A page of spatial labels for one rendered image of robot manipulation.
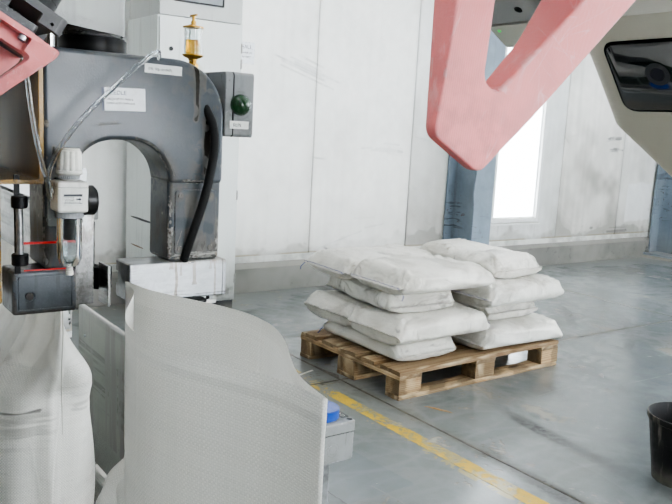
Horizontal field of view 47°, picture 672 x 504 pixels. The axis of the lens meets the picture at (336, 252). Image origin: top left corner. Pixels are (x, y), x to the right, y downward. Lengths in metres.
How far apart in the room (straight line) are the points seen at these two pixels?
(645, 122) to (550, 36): 0.72
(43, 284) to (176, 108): 0.29
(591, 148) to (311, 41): 3.58
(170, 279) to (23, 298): 0.20
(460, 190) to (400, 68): 1.23
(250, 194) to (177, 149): 4.69
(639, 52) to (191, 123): 0.58
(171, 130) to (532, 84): 0.93
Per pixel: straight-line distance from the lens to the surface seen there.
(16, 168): 1.12
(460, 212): 6.94
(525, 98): 0.16
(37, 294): 1.03
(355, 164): 6.26
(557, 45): 0.17
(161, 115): 1.06
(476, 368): 4.05
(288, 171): 5.91
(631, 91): 0.87
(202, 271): 1.11
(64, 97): 1.02
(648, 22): 0.81
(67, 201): 0.97
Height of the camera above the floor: 1.26
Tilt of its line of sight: 9 degrees down
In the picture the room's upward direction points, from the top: 3 degrees clockwise
